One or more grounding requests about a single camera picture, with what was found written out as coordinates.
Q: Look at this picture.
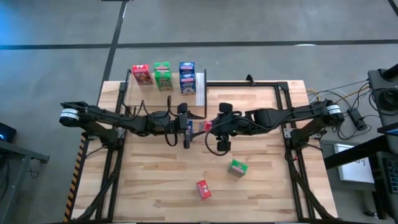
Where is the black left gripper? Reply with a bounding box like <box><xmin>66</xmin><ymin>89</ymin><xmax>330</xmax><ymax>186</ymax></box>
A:
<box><xmin>169</xmin><ymin>102</ymin><xmax>207</xmax><ymax>150</ymax></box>

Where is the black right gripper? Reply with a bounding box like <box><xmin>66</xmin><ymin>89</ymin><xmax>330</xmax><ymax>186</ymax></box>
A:
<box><xmin>203</xmin><ymin>102</ymin><xmax>239</xmax><ymax>153</ymax></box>

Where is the red Froot Loops cereal box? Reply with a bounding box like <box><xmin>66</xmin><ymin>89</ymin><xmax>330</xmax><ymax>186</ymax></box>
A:
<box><xmin>198</xmin><ymin>120</ymin><xmax>213</xmax><ymax>133</ymax></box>
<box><xmin>132</xmin><ymin>63</ymin><xmax>154</xmax><ymax>86</ymax></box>
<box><xmin>195</xmin><ymin>179</ymin><xmax>213</xmax><ymax>200</ymax></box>

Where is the yellow black hazard tape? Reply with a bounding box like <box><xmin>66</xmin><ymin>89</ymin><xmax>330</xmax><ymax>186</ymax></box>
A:
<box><xmin>63</xmin><ymin>123</ymin><xmax>90</xmax><ymax>223</ymax></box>

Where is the black desk bar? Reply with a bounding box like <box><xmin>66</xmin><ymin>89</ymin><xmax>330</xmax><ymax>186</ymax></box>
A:
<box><xmin>323</xmin><ymin>133</ymin><xmax>398</xmax><ymax>170</ymax></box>

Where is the black power adapter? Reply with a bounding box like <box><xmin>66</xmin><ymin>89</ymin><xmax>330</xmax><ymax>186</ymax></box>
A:
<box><xmin>347</xmin><ymin>107</ymin><xmax>368</xmax><ymax>131</ymax></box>

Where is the white board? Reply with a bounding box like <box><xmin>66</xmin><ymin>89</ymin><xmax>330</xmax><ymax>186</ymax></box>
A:
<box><xmin>333</xmin><ymin>142</ymin><xmax>376</xmax><ymax>184</ymax></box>

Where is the gray equipment case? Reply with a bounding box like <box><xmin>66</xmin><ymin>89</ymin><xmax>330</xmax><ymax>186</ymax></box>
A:
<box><xmin>368</xmin><ymin>63</ymin><xmax>398</xmax><ymax>127</ymax></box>

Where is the black tablet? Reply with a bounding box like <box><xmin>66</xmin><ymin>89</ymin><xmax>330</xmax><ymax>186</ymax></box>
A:
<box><xmin>377</xmin><ymin>122</ymin><xmax>398</xmax><ymax>138</ymax></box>

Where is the gray desk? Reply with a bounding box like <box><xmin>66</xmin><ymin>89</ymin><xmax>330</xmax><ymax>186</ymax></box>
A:
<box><xmin>0</xmin><ymin>139</ymin><xmax>51</xmax><ymax>224</ymax></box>

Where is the black keyboard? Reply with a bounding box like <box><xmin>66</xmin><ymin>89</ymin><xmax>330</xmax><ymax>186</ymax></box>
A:
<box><xmin>381</xmin><ymin>155</ymin><xmax>398</xmax><ymax>195</ymax></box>

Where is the black device with blue light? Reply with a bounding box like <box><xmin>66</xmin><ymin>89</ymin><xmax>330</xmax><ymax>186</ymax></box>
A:
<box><xmin>0</xmin><ymin>121</ymin><xmax>17</xmax><ymax>144</ymax></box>

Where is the black camera cable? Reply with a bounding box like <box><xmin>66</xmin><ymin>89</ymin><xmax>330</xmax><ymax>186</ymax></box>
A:
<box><xmin>164</xmin><ymin>95</ymin><xmax>179</xmax><ymax>147</ymax></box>
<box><xmin>204</xmin><ymin>132</ymin><xmax>226</xmax><ymax>157</ymax></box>

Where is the black aluminium base frame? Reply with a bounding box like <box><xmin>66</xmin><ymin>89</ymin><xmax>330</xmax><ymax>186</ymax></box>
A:
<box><xmin>205</xmin><ymin>73</ymin><xmax>340</xmax><ymax>223</ymax></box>
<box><xmin>74</xmin><ymin>81</ymin><xmax>131</xmax><ymax>223</ymax></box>

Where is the yellow cable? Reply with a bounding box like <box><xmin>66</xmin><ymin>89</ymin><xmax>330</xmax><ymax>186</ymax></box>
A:
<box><xmin>306</xmin><ymin>85</ymin><xmax>371</xmax><ymax>110</ymax></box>

